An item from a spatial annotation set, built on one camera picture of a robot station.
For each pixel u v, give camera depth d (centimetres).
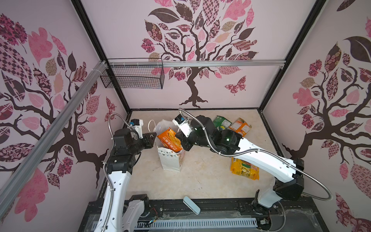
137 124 63
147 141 62
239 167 83
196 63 93
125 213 55
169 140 68
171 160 72
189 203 72
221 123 107
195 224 70
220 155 44
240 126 105
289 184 41
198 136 48
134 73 95
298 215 72
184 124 53
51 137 52
